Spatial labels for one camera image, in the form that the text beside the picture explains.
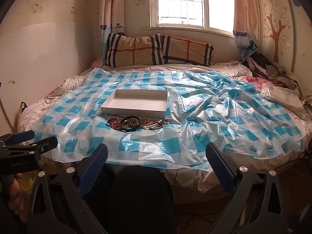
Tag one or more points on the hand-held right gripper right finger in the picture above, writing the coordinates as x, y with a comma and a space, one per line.
220, 168

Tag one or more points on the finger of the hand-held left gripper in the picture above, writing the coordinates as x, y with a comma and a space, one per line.
23, 136
43, 144

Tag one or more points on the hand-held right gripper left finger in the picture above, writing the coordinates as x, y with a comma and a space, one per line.
93, 168

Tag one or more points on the pile of mixed jewelry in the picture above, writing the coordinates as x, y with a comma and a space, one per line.
136, 124

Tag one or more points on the white cardboard box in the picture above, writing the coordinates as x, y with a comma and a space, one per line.
136, 102

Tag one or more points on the person's left hand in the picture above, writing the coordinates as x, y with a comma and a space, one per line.
15, 192

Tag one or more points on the yellow plastic object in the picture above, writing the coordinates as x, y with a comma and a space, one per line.
26, 183

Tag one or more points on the blue checkered plastic sheet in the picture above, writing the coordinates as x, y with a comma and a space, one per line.
219, 117

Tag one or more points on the pink patterned cloth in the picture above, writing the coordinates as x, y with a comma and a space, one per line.
251, 81

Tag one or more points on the clear plastic bag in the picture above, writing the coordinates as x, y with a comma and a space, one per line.
282, 95

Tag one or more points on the pile of dark clothes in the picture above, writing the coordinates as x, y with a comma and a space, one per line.
270, 70

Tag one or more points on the beige plaid pillow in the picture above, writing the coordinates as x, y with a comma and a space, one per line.
187, 51
131, 51

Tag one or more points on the patterned curtain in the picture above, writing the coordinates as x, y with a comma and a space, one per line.
112, 9
246, 17

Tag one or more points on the white framed window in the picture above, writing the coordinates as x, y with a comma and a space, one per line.
181, 4

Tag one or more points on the brown tree wall sticker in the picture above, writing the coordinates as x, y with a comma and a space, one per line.
276, 34

